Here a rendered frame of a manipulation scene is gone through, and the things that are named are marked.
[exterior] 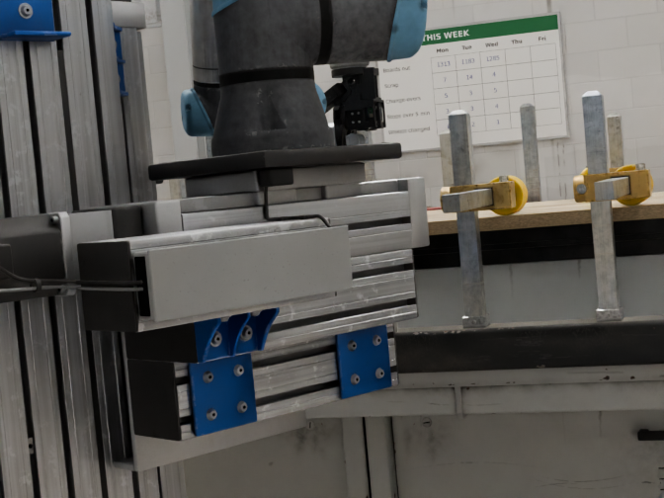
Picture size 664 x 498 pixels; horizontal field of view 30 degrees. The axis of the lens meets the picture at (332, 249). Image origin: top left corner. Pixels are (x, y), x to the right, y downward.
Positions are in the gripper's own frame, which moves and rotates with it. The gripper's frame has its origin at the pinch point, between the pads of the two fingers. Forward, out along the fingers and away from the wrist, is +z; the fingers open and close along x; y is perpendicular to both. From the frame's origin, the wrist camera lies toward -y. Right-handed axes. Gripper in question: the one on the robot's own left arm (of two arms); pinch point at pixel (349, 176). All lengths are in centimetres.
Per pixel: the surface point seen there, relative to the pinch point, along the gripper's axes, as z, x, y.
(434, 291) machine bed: 25.5, 27.9, 7.4
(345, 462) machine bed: 62, 31, -17
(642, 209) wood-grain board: 12, 24, 51
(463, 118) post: -9.0, 6.2, 21.6
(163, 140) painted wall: -47, 704, -384
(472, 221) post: 10.6, 6.2, 21.6
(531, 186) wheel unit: 7, 115, 15
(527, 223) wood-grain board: 12.5, 23.6, 28.7
